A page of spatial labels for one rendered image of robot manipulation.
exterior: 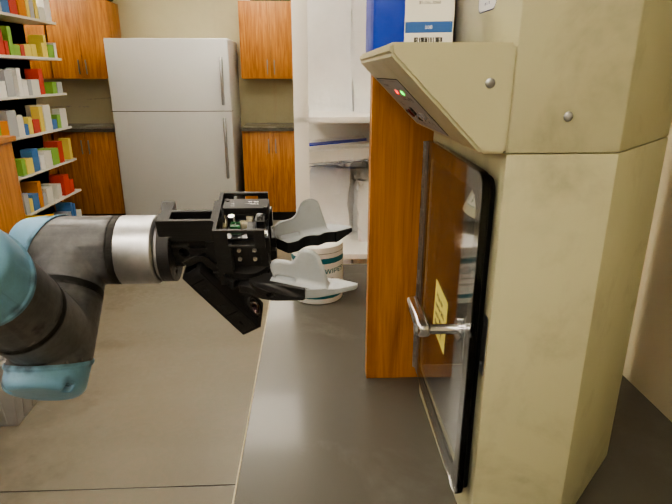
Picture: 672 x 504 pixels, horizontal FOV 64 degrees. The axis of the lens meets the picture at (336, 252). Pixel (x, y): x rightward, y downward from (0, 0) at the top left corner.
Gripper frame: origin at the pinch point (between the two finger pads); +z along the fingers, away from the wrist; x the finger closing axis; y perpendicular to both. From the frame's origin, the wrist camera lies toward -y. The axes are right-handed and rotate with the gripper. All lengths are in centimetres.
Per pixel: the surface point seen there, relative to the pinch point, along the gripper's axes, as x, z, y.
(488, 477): -15.2, 16.5, -21.0
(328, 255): 53, 0, -44
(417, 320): -3.1, 8.4, -6.8
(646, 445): -4, 47, -35
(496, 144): -1.1, 13.7, 15.2
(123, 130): 437, -186, -204
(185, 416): 97, -63, -175
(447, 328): -4.5, 11.7, -6.7
